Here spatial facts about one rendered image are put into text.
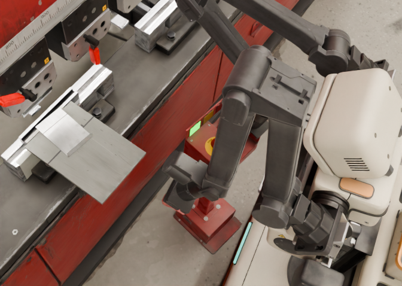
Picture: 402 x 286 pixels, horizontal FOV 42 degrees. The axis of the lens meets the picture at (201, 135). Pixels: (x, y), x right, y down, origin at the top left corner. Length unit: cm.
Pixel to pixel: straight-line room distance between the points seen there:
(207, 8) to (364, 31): 195
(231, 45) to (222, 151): 44
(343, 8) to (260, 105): 247
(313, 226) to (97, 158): 59
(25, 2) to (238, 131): 49
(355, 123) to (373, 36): 210
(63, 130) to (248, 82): 77
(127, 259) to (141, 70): 95
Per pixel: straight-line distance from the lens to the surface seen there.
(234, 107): 78
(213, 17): 131
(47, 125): 146
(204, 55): 184
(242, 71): 78
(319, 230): 113
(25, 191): 153
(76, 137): 143
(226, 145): 95
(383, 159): 113
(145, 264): 233
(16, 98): 116
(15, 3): 107
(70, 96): 150
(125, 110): 161
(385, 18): 328
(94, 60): 134
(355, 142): 107
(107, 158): 139
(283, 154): 91
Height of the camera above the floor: 226
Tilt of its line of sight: 62 degrees down
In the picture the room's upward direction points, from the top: 10 degrees clockwise
